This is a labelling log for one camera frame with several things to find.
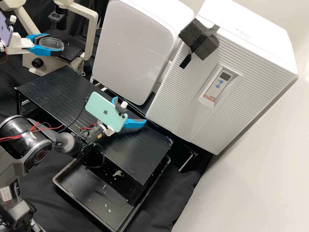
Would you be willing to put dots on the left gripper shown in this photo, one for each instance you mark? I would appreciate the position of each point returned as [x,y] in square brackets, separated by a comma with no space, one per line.
[19,44]

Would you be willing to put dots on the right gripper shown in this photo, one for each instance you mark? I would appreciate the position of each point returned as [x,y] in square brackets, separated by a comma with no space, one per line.
[108,130]

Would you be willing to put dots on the petri dish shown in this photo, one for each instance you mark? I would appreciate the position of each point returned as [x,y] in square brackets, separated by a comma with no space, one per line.
[51,43]

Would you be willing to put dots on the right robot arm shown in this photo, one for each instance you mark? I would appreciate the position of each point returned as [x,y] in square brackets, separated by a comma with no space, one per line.
[24,140]

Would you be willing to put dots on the cream microscope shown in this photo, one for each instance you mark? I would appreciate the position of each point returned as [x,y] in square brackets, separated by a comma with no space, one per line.
[79,29]

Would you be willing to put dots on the black platform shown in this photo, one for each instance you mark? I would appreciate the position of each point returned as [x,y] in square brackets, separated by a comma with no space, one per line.
[60,96]
[183,149]

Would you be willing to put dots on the white box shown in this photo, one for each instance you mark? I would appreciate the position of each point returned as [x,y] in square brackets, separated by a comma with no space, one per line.
[135,48]

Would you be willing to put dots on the black tray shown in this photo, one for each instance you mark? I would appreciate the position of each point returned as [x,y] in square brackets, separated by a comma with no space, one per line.
[96,193]

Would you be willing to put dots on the incubator door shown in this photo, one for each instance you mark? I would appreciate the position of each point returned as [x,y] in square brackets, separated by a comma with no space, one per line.
[253,96]

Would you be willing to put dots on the white incubator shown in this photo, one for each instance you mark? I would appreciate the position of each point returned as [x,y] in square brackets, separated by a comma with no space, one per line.
[253,24]

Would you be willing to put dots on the right wrist camera phone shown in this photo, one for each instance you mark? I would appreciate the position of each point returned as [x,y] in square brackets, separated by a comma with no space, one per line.
[103,111]

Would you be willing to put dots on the wrist camera phone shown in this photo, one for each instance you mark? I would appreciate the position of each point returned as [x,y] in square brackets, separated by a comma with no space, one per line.
[5,31]
[103,111]

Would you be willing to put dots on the left wrist camera phone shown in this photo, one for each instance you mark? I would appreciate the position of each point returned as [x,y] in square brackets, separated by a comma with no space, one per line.
[5,31]

